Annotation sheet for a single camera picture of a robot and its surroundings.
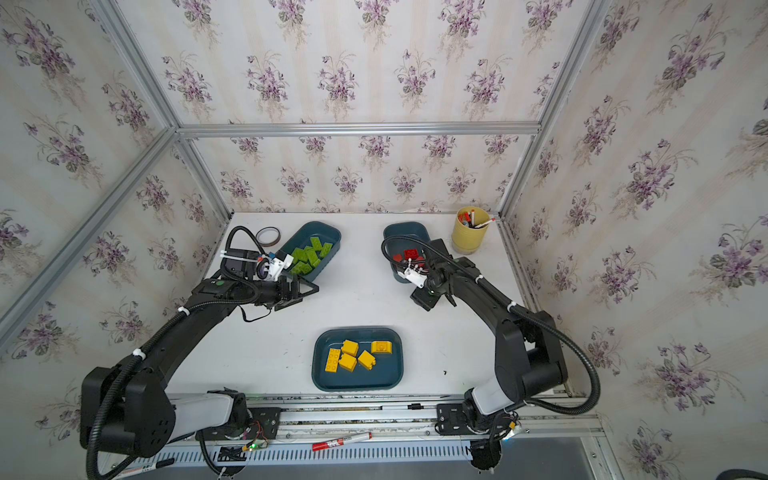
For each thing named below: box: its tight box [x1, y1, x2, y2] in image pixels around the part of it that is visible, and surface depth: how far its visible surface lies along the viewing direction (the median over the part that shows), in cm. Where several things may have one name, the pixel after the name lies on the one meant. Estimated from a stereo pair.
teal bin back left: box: [276, 222, 342, 282], surface depth 111 cm
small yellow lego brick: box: [338, 353, 357, 372], surface depth 83 cm
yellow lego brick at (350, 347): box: [341, 339, 359, 357], surface depth 85 cm
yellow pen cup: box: [451, 206, 497, 255], surface depth 104 cm
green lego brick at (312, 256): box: [305, 246, 321, 268], surface depth 107 cm
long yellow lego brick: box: [325, 348, 341, 373], surface depth 84 cm
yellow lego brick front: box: [358, 350, 376, 371], surface depth 83 cm
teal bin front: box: [311, 327, 404, 392], surface depth 83 cm
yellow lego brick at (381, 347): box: [371, 340, 393, 354], surface depth 86 cm
